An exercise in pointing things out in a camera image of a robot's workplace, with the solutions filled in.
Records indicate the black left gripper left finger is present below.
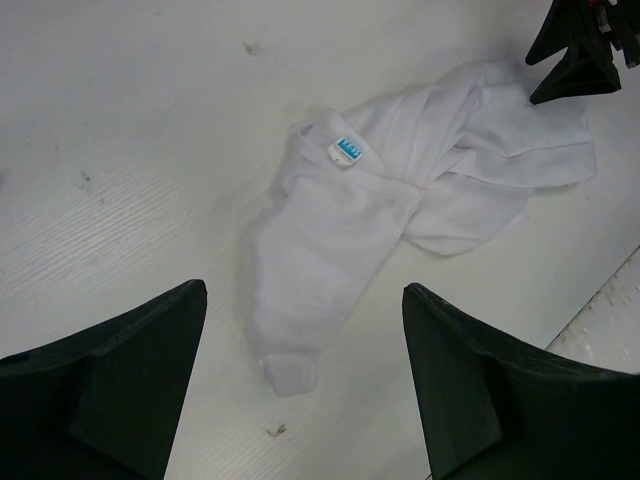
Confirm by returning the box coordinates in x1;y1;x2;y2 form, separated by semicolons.
1;280;207;479

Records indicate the white t shirt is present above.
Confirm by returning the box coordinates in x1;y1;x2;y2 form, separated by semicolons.
247;62;597;397

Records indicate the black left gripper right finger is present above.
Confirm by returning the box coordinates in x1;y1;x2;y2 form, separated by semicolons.
402;283;639;479

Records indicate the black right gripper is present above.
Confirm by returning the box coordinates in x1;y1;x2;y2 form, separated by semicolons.
525;0;639;104

